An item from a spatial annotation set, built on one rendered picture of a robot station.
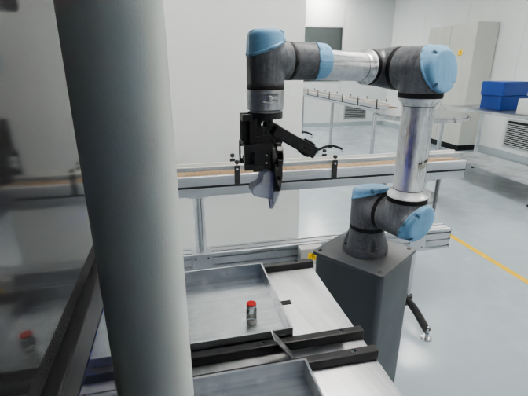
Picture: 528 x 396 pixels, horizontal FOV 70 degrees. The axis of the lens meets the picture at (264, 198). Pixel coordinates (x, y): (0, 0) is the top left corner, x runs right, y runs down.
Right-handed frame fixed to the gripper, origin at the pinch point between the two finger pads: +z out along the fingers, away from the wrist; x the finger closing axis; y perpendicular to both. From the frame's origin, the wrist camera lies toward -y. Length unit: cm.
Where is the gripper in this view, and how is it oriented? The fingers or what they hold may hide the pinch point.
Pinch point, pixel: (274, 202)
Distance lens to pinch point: 84.5
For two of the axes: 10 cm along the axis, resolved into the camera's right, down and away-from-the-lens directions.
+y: -9.7, 0.7, -2.1
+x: 2.3, 3.2, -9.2
